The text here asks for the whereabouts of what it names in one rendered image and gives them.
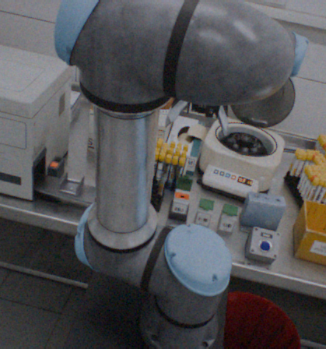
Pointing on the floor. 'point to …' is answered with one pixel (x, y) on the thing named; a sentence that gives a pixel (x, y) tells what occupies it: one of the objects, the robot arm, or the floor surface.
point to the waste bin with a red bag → (257, 324)
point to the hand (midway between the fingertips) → (194, 130)
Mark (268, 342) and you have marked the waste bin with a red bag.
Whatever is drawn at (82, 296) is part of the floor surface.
